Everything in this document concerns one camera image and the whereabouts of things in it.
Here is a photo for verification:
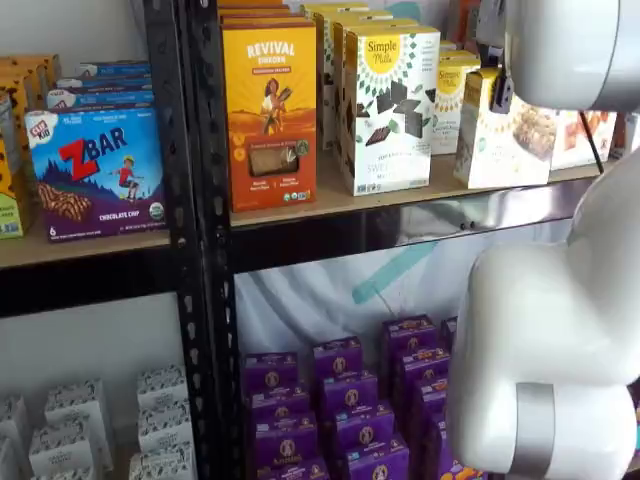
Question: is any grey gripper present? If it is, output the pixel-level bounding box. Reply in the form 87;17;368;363
474;0;517;114

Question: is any small white yellow Simple Mills box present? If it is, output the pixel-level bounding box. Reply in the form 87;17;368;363
452;68;559;191
437;48;482;64
429;58;483;157

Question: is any orange brown snack box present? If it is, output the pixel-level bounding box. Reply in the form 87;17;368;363
450;0;482;51

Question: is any white box with orange crackers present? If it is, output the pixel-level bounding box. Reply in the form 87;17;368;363
548;109;619;172

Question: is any tall Simple Mills thins box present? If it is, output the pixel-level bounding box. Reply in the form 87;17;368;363
299;1;372;31
318;9;395;152
342;24;442;197
330;18;421;167

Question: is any white red snack box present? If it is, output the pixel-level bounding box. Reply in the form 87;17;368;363
611;111;640;162

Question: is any wooden shelf board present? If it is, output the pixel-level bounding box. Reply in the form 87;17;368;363
229;148;606;231
0;219;172;270

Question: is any glossy black shelf beam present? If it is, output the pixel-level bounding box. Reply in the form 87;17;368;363
231;177;599;275

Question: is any purple Annie's box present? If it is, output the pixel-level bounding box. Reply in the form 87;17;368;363
328;401;397;455
391;346;452;391
439;316;459;355
381;313;437;357
240;351;302;397
246;386;312;427
318;371;381;417
256;456;332;480
411;376;451;427
423;413;487;480
343;433;412;480
311;336;366;382
251;412;320;464

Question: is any blue purple ZBar box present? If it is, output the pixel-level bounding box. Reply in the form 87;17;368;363
74;60;153;80
54;75;154;95
23;105;168;243
45;89;156;113

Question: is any orange chocolate chip snack box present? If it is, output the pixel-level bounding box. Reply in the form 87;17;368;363
0;58;41;146
0;93;33;241
22;53;64;110

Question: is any white patterned small box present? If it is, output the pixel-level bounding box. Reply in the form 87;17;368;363
44;378;116;472
27;421;104;477
29;465;97;480
128;443;198;480
0;438;22;480
136;364;189;413
0;396;31;467
136;401;195;454

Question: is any thin black cable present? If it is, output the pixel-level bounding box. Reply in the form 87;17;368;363
578;111;606;175

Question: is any black metal shelf frame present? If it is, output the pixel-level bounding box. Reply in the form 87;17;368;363
233;0;574;366

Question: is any black perforated shelf post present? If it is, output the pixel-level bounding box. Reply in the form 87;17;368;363
184;0;244;480
143;0;204;480

